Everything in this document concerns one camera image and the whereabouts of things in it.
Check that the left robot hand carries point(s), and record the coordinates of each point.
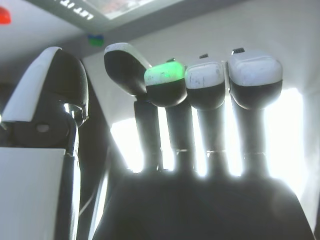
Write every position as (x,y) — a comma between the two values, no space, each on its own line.
(200,205)

